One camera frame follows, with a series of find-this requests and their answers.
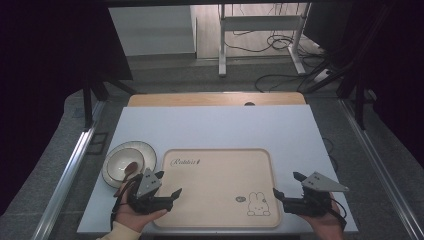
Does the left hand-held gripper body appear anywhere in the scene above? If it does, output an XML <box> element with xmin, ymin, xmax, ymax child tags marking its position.
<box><xmin>127</xmin><ymin>167</ymin><xmax>175</xmax><ymax>215</ymax></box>

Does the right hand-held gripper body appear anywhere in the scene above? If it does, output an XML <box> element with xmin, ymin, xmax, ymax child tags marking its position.
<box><xmin>283</xmin><ymin>171</ymin><xmax>350</xmax><ymax>218</ymax></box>

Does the person's right hand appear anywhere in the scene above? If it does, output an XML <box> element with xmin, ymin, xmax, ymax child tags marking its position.
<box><xmin>297</xmin><ymin>192</ymin><xmax>345</xmax><ymax>240</ymax></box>

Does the person's left hand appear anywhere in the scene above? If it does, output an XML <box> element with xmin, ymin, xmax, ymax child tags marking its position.
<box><xmin>114</xmin><ymin>188</ymin><xmax>169</xmax><ymax>233</ymax></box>

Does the white plate with dark rim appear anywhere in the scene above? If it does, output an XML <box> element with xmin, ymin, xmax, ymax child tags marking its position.
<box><xmin>101</xmin><ymin>140</ymin><xmax>158</xmax><ymax>190</ymax></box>

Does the brown wooden spoon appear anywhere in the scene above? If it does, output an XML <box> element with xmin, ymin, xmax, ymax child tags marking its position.
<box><xmin>112</xmin><ymin>161</ymin><xmax>140</xmax><ymax>198</ymax></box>

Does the white ceramic bowl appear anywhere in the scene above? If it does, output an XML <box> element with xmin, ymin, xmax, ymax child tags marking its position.
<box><xmin>106</xmin><ymin>147</ymin><xmax>146</xmax><ymax>183</ymax></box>

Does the beige tray with rabbit print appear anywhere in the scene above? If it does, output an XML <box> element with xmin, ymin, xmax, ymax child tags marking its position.
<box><xmin>153</xmin><ymin>147</ymin><xmax>282</xmax><ymax>230</ymax></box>

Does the wooden table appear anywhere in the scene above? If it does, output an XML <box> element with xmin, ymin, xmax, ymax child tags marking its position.
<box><xmin>127</xmin><ymin>92</ymin><xmax>307</xmax><ymax>108</ymax></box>

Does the black tripod stand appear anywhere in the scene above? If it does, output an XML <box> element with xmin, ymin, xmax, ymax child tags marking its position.
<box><xmin>80</xmin><ymin>68</ymin><xmax>138</xmax><ymax>130</ymax></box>
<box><xmin>299</xmin><ymin>56</ymin><xmax>379</xmax><ymax>132</ymax></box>

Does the white power strip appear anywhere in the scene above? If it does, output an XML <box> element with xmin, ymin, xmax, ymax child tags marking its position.
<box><xmin>313</xmin><ymin>68</ymin><xmax>333</xmax><ymax>84</ymax></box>

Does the white cabinet panel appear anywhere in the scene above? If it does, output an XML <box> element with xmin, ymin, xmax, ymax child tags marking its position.
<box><xmin>108</xmin><ymin>5</ymin><xmax>198</xmax><ymax>57</ymax></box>

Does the dark curtain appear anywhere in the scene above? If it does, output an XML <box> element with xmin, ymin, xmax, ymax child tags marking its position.
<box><xmin>0</xmin><ymin>0</ymin><xmax>134</xmax><ymax>216</ymax></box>
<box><xmin>304</xmin><ymin>0</ymin><xmax>424</xmax><ymax>169</ymax></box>

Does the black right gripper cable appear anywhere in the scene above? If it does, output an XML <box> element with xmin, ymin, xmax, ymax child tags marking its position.
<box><xmin>326</xmin><ymin>193</ymin><xmax>348</xmax><ymax>231</ymax></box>

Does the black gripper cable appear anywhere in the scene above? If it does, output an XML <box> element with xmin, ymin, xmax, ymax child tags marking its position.
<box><xmin>110</xmin><ymin>173</ymin><xmax>144</xmax><ymax>231</ymax></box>
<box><xmin>326</xmin><ymin>193</ymin><xmax>348</xmax><ymax>231</ymax></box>

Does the thin black floor cable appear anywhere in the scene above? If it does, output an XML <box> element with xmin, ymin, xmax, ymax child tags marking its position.
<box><xmin>321</xmin><ymin>136</ymin><xmax>340</xmax><ymax>174</ymax></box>

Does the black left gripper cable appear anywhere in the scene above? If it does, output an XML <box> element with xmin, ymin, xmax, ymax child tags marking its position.
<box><xmin>110</xmin><ymin>173</ymin><xmax>144</xmax><ymax>231</ymax></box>

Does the black rectangular floor frame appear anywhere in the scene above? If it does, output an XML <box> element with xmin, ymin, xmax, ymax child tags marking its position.
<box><xmin>87</xmin><ymin>131</ymin><xmax>110</xmax><ymax>156</ymax></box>

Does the aluminium floor rail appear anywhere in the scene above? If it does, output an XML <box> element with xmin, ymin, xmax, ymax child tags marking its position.
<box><xmin>337</xmin><ymin>97</ymin><xmax>424</xmax><ymax>240</ymax></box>
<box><xmin>30</xmin><ymin>99</ymin><xmax>108</xmax><ymax>240</ymax></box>

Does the black floor cable bundle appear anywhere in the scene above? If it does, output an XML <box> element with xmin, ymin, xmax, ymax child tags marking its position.
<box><xmin>222</xmin><ymin>30</ymin><xmax>329</xmax><ymax>94</ymax></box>

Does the white metal desk frame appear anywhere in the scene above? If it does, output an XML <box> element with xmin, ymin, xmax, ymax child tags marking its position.
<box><xmin>217</xmin><ymin>2</ymin><xmax>312</xmax><ymax>78</ymax></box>

